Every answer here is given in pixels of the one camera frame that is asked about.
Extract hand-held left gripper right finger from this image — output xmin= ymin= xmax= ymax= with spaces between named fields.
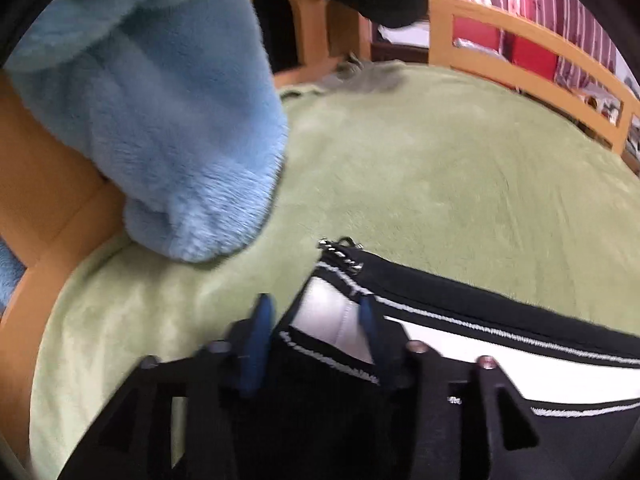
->
xmin=357 ymin=294 xmax=571 ymax=480

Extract wooden bed frame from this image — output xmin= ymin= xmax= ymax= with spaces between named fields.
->
xmin=0 ymin=0 xmax=640 ymax=466

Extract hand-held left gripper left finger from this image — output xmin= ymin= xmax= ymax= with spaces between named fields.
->
xmin=57 ymin=294 xmax=278 ymax=480

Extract light blue fleece garment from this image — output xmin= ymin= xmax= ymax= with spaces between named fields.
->
xmin=0 ymin=0 xmax=290 ymax=311

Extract red chair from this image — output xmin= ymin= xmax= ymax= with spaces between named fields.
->
xmin=452 ymin=17 xmax=502 ymax=57
xmin=510 ymin=35 xmax=559 ymax=82

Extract green fleece blanket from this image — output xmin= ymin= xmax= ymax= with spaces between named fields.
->
xmin=30 ymin=60 xmax=640 ymax=480

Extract black pants with white stripe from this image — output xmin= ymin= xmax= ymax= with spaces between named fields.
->
xmin=172 ymin=237 xmax=640 ymax=480

